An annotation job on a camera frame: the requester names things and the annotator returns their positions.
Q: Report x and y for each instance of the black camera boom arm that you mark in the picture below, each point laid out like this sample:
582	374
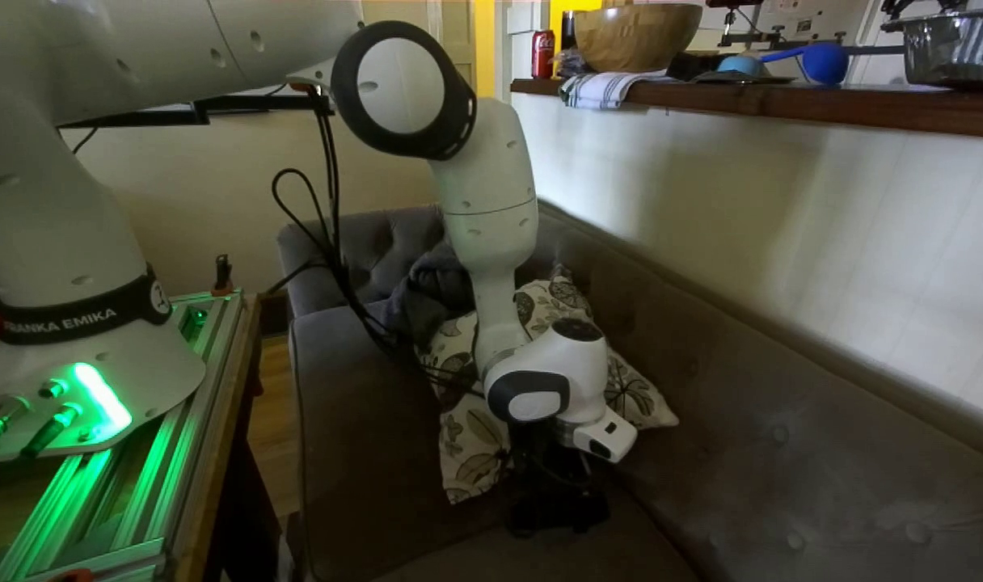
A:
235	103

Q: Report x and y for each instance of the red can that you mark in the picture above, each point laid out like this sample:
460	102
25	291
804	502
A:
542	53

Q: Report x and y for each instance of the striped dish towel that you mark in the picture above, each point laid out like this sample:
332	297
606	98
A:
608	89

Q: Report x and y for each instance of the wooden table with aluminium rails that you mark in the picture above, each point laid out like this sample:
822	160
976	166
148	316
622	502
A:
205	453

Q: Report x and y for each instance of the grey-brown fabric couch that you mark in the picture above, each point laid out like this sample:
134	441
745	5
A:
816	430

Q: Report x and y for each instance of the dark blue cloth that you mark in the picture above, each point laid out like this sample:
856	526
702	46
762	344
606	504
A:
416	291

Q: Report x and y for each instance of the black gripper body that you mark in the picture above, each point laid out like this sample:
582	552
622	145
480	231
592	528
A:
557	453

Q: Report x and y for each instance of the white floral throw pillow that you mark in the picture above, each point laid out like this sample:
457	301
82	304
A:
469	441

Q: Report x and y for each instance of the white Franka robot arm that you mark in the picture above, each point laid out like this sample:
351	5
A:
40	214

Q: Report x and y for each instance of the wooden counter shelf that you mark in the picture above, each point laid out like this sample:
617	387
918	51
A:
816	108

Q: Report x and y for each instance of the blue plastic ladle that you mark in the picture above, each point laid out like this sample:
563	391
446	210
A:
816	62

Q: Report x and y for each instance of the small dark clamp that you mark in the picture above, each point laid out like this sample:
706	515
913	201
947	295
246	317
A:
224	277

